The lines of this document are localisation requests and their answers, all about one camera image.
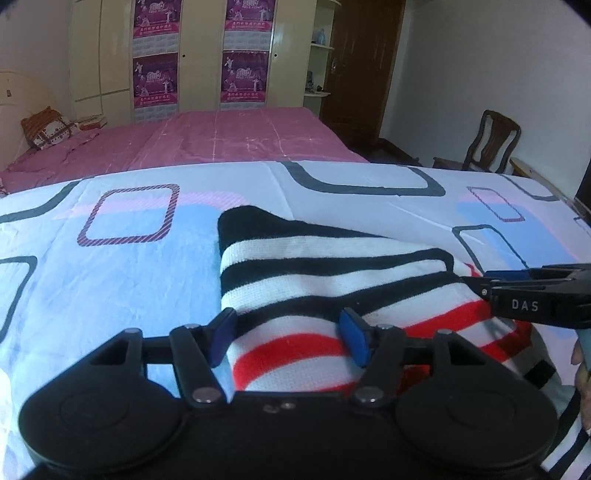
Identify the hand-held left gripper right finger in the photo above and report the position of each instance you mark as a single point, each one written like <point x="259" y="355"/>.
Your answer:
<point x="355" y="337"/>

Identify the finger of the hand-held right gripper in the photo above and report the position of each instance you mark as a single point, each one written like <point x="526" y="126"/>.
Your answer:
<point x="478" y="285"/>
<point x="508" y="275"/>

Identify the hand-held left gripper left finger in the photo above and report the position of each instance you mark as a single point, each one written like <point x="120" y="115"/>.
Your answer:
<point x="220" y="337"/>

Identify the striped white red black sweater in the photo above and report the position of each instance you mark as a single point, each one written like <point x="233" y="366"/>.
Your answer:
<point x="286" y="277"/>

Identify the person's right hand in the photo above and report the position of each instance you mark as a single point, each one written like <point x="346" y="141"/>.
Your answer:
<point x="577" y="355"/>

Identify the white patterned bed sheet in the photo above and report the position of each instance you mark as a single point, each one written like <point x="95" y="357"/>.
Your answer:
<point x="138" y="277"/>

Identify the light wooden furniture piece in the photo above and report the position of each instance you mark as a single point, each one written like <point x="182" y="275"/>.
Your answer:
<point x="521" y="167"/>

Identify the dark wooden chair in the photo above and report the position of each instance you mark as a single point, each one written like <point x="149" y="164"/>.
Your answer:
<point x="489" y="138"/>

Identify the pink bed sheet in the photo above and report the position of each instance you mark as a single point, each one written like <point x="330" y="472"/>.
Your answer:
<point x="231" y="134"/>

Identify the dark wooden door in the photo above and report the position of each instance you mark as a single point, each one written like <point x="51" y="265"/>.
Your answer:
<point x="360" y="69"/>

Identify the stack of books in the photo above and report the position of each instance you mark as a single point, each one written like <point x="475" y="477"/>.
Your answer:
<point x="92" y="122"/>

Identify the orange checked pillow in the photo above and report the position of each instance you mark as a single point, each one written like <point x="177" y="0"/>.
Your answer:
<point x="48" y="129"/>

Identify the cream wardrobe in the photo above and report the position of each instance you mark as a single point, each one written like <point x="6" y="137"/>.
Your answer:
<point x="203" y="55"/>

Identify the blue bottle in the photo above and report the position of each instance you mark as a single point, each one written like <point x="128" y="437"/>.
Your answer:
<point x="322" y="36"/>

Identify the cream wooden headboard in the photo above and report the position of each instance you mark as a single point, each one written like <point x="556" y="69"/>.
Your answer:
<point x="18" y="97"/>

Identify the purple wall poster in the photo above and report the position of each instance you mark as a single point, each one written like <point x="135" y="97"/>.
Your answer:
<point x="249" y="16"/>
<point x="244" y="76"/>
<point x="156" y="78"/>
<point x="156" y="18"/>

